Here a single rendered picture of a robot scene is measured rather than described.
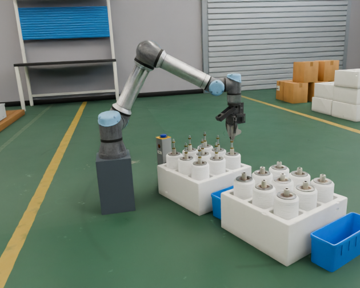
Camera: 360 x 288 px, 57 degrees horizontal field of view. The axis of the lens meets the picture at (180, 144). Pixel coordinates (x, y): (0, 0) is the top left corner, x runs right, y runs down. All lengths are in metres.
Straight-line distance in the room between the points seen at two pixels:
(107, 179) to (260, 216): 0.81
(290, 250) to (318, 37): 6.68
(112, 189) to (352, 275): 1.15
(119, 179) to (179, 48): 5.17
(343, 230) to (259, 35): 5.87
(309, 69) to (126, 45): 3.30
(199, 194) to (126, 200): 0.40
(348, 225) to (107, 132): 1.20
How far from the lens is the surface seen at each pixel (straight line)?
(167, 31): 6.73
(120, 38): 6.63
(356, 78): 4.10
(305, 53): 7.65
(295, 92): 5.34
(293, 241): 1.40
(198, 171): 1.73
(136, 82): 1.83
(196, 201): 1.75
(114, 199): 1.83
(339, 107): 4.31
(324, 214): 1.52
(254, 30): 7.13
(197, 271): 1.38
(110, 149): 1.77
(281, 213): 1.39
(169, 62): 1.68
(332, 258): 1.42
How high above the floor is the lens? 0.82
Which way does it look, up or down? 15 degrees down
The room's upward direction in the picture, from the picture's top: 3 degrees counter-clockwise
